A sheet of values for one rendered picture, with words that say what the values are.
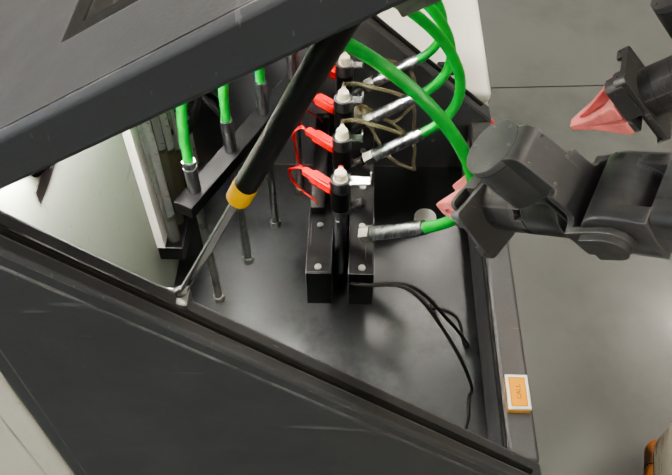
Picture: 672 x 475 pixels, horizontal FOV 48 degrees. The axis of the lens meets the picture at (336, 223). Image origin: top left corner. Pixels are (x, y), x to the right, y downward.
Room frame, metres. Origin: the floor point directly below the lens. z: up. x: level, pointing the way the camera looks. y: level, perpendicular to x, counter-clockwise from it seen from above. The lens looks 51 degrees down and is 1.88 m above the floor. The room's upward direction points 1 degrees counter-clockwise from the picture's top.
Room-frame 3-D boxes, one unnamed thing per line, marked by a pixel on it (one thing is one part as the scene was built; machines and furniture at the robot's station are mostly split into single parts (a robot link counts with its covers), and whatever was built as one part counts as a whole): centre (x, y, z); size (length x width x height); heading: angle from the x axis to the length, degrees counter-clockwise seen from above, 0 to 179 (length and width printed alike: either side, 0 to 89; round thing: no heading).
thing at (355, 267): (0.81, -0.01, 0.91); 0.34 x 0.10 x 0.15; 178
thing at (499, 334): (0.68, -0.24, 0.87); 0.62 x 0.04 x 0.16; 178
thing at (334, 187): (0.69, -0.02, 1.03); 0.05 x 0.03 x 0.21; 88
